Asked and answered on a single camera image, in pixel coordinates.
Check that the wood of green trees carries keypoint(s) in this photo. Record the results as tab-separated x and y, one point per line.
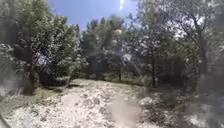
100	50

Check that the pale gravel dirt path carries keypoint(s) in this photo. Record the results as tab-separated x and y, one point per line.
90	106

